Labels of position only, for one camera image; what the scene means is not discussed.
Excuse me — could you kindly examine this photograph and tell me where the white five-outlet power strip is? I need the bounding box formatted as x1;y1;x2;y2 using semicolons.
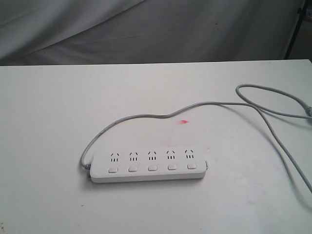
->
90;147;208;183

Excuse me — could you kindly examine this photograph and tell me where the grey backdrop cloth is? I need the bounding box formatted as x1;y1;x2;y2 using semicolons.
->
0;0;305;66

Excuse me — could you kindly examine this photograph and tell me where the black tripod stand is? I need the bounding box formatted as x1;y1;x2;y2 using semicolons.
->
284;0;309;60

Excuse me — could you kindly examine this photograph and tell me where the grey power cord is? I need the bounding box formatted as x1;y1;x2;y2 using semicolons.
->
80;83;312;193

